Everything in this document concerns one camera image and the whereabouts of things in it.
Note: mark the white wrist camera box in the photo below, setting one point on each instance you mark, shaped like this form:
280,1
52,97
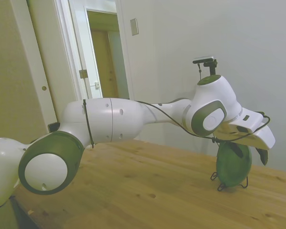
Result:
249,122

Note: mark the green round plate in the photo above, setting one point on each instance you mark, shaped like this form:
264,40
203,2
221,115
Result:
228,167

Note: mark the white door frame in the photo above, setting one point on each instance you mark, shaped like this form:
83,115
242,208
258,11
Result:
127,71

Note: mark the grey exterior camera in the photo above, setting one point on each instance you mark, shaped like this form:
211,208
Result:
203,59

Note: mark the white door latch plate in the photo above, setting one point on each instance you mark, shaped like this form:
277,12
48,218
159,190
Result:
97,85

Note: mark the grey wall switch plate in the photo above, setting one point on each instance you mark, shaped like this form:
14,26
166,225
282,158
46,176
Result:
134,26

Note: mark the white open door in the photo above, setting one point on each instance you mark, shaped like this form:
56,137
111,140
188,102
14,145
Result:
81,47

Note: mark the brown wooden hallway door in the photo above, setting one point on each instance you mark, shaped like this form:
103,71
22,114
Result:
102,66

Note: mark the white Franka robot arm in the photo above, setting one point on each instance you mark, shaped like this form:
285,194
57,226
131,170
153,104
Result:
105,119

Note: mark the black box device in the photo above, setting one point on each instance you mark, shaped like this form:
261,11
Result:
54,127

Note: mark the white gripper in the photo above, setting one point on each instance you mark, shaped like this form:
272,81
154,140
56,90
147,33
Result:
259,139

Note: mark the brass door hinge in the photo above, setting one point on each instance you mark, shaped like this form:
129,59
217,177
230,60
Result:
83,74

